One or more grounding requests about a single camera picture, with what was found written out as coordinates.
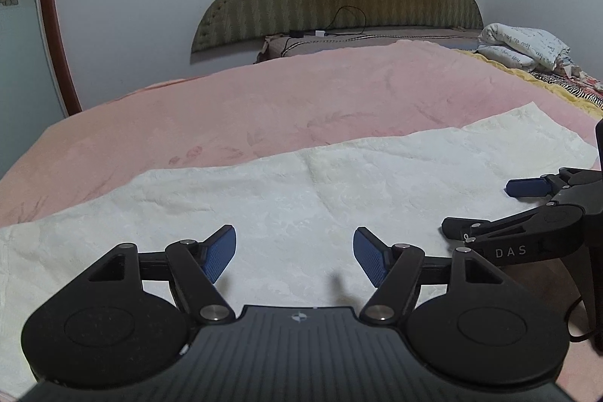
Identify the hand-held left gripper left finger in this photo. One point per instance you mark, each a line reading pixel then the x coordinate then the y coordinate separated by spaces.
pixel 219 253

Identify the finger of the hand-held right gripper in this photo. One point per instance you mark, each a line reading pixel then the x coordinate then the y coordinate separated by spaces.
pixel 476 228
pixel 527 187

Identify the black power adapter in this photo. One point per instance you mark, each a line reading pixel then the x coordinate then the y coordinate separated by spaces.
pixel 297 34

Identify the zebra striped cloth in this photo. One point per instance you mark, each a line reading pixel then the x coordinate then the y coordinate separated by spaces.
pixel 579 87

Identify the brown wooden door frame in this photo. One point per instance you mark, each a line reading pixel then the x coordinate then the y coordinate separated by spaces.
pixel 54 16

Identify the white towel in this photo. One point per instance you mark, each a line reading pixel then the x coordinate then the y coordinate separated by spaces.
pixel 306 195

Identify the folded white printed quilt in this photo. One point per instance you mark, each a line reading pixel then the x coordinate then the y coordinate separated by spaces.
pixel 527 44

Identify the white wardrobe with flower print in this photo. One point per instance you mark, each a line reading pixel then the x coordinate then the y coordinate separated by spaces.
pixel 23 53

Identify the pink blanket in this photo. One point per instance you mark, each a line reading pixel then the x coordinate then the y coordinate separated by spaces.
pixel 282 100

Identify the yellow blanket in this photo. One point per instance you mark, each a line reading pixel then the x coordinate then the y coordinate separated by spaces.
pixel 565 93

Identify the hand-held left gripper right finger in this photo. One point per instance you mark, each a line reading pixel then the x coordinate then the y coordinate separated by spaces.
pixel 372 256

